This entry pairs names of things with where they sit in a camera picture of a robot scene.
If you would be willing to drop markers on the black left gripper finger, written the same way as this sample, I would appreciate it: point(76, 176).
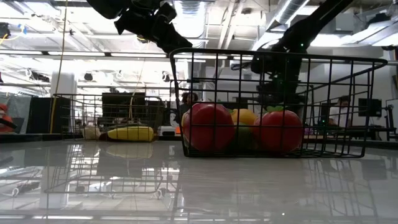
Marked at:
point(177, 36)
point(171, 46)

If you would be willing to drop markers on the white tower fan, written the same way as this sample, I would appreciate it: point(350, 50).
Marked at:
point(63, 87)

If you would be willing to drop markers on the black storage cabinet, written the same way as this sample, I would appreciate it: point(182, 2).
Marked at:
point(40, 115)

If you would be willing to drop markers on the yellow lemon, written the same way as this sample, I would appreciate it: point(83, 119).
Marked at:
point(247, 117)

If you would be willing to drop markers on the red orange object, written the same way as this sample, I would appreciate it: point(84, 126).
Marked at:
point(4, 119)

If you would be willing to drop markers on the small black monitor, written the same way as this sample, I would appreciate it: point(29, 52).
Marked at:
point(370, 107)

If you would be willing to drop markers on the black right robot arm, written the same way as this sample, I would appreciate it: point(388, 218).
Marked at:
point(311, 25)

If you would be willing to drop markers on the white garlic bulb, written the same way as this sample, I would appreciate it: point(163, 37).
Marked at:
point(91, 133)

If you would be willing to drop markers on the person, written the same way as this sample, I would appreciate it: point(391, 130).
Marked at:
point(186, 99)
point(337, 112)

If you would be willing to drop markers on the yellow corn cob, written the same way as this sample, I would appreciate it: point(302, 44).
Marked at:
point(130, 133)

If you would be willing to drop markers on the grey cloth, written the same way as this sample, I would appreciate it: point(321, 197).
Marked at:
point(21, 109)

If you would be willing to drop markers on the black equipment box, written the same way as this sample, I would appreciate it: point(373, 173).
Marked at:
point(124, 102)

